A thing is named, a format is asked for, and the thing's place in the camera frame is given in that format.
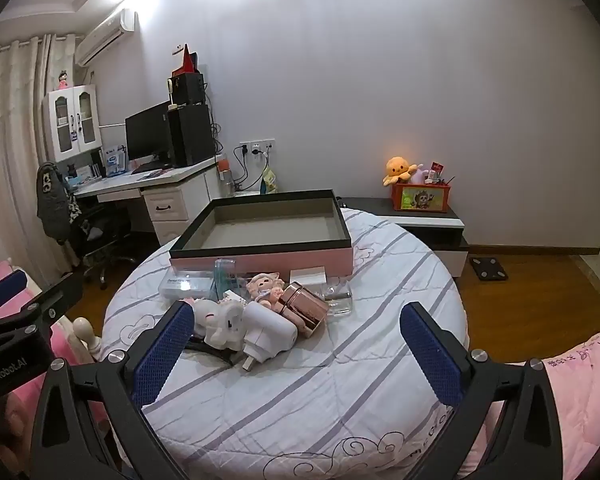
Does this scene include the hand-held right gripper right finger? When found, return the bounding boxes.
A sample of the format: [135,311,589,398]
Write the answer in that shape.
[399,302,566,480]

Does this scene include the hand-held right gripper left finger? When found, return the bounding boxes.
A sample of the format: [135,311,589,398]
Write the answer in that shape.
[30,301,197,480]

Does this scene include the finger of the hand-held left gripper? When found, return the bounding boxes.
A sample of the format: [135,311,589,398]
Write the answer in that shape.
[0,269,29,313]
[0,272,84,356]

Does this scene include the white plastic device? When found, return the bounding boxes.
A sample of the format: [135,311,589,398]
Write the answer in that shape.
[182,298,246,352]

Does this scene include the clear dental floss box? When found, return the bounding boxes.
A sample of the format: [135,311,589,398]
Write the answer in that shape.
[158,271,216,302]

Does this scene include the clear teal round case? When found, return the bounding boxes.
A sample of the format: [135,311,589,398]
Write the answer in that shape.
[214,258,239,294]

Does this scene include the white small bottle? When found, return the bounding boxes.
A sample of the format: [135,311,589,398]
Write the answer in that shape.
[240,302,300,372]

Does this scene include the small doll figurine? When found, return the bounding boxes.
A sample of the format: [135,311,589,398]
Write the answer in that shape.
[245,271,286,309]

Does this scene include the pink box with black rim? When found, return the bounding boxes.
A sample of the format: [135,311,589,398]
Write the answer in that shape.
[169,189,354,282]

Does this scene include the rose gold canister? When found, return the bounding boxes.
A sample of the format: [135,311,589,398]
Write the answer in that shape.
[277,282,331,336]

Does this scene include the small white box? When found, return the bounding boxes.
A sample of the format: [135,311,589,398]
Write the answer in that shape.
[289,266,329,289]

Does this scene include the black office chair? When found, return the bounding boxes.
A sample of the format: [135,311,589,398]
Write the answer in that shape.
[70,195,139,286]

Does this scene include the dark patterned jacket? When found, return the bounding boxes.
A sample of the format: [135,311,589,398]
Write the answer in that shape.
[36,161,82,247]

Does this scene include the clear glass cup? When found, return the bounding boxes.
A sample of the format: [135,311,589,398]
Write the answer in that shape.
[325,285,356,317]

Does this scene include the black bathroom scale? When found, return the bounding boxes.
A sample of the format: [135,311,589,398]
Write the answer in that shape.
[469,256,510,284]

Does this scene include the dark-topped white low cabinet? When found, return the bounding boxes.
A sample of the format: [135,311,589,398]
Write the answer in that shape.
[337,197,471,279]

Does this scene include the blue box on desk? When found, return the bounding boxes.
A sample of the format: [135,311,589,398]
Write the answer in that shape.
[102,146,127,177]

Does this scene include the white desk with drawers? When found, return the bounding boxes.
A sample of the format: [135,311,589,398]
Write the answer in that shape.
[72,157,224,248]

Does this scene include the beige curtain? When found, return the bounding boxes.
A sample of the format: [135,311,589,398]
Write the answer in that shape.
[0,34,84,281]

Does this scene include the pink quilted blanket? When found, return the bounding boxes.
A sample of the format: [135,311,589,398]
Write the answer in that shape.
[457,310,600,480]

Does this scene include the orange storage box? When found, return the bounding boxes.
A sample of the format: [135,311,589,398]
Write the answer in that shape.
[391,182,452,214]

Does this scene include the white glass-door cabinet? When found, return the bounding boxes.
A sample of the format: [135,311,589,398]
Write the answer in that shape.
[42,84,104,163]

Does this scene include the black computer monitor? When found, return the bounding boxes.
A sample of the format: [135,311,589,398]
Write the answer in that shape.
[125,101,174,164]

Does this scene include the bottle with orange lid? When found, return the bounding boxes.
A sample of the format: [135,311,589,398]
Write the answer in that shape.
[216,159,233,196]

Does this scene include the orange octopus plush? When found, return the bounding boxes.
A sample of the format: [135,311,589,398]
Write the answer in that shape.
[382,156,424,189]

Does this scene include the black computer tower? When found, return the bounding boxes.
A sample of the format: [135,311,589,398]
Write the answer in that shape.
[167,104,216,167]

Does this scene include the black speaker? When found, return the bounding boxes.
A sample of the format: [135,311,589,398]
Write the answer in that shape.
[167,72,206,106]

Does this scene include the white air conditioner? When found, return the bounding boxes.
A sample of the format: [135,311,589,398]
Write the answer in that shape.
[75,8,139,67]

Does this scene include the red paper ornament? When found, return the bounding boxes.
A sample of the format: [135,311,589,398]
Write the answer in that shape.
[172,44,199,75]

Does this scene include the white bed frame post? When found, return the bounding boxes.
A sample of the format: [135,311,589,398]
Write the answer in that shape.
[72,316,102,362]

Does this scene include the white wall power outlet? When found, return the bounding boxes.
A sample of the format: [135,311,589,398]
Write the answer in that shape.
[239,140,276,157]

